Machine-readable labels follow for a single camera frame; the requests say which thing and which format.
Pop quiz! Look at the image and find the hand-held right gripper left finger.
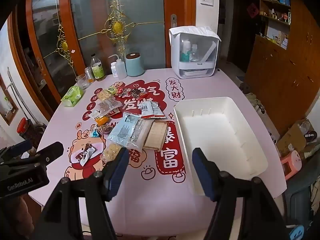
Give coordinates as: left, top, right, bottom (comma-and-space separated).
32, 147, 130, 240

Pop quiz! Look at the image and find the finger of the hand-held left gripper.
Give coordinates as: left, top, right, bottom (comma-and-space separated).
25, 142, 64, 167
7, 140, 33, 158

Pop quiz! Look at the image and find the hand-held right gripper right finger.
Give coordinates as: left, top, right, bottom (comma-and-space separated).
192, 147, 290, 240

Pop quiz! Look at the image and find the puffed rice cracker packet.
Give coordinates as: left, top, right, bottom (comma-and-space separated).
97, 89, 111, 101
100, 142, 124, 165

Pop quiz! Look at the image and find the dark red white packet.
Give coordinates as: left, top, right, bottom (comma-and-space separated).
76, 142, 97, 167

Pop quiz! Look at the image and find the light blue snack packet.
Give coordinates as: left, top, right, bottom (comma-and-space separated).
107, 113, 141, 147

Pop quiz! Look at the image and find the clear packet white print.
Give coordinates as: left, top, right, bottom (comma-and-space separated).
127, 119, 153, 151

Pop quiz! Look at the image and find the brown nuts packet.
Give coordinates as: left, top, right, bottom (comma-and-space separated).
96, 124, 114, 136

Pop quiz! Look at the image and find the white plastic bin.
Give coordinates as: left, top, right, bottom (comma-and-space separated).
173, 96, 269, 196

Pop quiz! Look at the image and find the orange white snack packet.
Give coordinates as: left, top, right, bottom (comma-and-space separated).
89, 109, 111, 127

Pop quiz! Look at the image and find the beige wafer packet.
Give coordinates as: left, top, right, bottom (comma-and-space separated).
143, 119, 168, 151

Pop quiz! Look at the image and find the red snack packet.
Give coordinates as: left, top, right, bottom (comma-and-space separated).
107, 107, 123, 118

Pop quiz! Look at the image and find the clear printed snack packet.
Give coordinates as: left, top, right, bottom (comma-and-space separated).
98, 98, 120, 113

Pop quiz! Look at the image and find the grey white red packet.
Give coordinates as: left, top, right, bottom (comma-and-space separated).
141, 102, 154, 119
150, 101, 166, 119

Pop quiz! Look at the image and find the dark candy packet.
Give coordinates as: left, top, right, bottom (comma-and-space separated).
131, 87, 148, 99

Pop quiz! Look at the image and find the red lid jar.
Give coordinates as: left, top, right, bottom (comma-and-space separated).
17, 117, 38, 147

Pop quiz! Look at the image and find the pink printed tablecloth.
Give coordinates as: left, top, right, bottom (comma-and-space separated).
37, 67, 287, 240

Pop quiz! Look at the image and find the green tissue pack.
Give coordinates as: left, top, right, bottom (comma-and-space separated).
61, 85, 84, 108

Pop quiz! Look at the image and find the clear glass cup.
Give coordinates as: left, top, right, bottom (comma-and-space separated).
75, 74, 91, 90

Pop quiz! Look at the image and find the pink plastic stool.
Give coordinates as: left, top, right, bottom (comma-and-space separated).
280, 150, 303, 180

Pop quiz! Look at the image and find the pair of pale green slippers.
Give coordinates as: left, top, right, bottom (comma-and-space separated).
245, 92, 261, 106

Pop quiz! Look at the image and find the glass bottle green label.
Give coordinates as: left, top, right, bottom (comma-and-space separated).
90, 53, 106, 82

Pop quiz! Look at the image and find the cardboard box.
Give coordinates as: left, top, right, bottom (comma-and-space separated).
276, 119, 319, 157

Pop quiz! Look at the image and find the grey chair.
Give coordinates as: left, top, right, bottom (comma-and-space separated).
284, 155, 320, 240

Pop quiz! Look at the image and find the clear squeeze wash bottle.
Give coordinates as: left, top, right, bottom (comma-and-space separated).
108, 54, 128, 79

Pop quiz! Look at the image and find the light blue canister brown lid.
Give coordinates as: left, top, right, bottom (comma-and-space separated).
125, 53, 145, 77

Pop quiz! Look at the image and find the small gold door ornament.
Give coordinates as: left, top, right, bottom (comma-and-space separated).
56, 24, 73, 58

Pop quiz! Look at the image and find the black paper cup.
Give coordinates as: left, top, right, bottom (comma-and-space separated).
304, 126, 319, 143

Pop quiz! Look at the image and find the pile of clothes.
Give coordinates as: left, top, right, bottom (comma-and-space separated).
310, 180, 320, 217

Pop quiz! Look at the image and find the small clear bottle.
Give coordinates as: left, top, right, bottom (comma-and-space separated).
191, 44, 201, 61

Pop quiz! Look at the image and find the white green bottle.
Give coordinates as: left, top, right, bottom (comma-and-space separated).
182, 40, 192, 62

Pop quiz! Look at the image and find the wooden cabinet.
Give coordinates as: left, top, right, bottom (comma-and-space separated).
244, 0, 320, 140

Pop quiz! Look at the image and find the large gold door ornament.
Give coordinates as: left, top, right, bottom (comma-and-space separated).
77, 0, 165, 53

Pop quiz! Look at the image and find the wooden framed glass door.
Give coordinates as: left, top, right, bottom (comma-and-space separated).
7, 0, 197, 120

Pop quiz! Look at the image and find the red diamond door decoration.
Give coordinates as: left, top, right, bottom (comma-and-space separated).
246, 3, 259, 18

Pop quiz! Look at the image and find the wooden picture frame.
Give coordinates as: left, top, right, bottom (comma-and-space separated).
0, 74, 19, 126

